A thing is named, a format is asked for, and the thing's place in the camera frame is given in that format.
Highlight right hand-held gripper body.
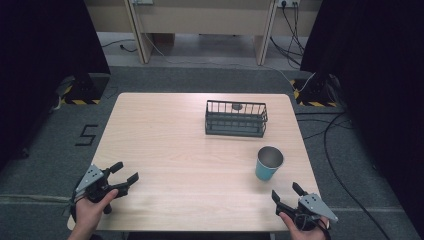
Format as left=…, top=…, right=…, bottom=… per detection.
left=275, top=193, right=340, bottom=232

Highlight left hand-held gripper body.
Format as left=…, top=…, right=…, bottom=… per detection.
left=75, top=163, right=130, bottom=215

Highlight blue cup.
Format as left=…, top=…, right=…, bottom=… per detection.
left=254, top=145, right=285, bottom=182

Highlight black wire basket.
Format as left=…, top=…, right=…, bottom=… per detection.
left=204, top=99, right=269, bottom=138

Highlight person's right hand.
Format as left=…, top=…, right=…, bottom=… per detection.
left=278, top=211, right=332, bottom=240

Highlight person's left hand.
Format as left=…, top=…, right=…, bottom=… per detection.
left=71, top=188, right=120, bottom=234

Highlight black stand base striped tape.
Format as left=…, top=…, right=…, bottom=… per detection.
left=59, top=72, right=111, bottom=106
left=290, top=72, right=340, bottom=108

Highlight black curtain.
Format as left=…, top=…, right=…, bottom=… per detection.
left=0, top=0, right=112, bottom=172
left=299, top=0, right=424, bottom=232

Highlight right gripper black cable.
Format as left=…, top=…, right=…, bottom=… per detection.
left=294, top=213, right=332, bottom=233

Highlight long black floor cable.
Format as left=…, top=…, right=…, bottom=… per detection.
left=294, top=111, right=392, bottom=240

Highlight short black floor cable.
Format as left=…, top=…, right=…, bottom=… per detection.
left=101, top=38, right=138, bottom=54

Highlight black cables from socket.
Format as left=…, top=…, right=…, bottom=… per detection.
left=269, top=2, right=306, bottom=69

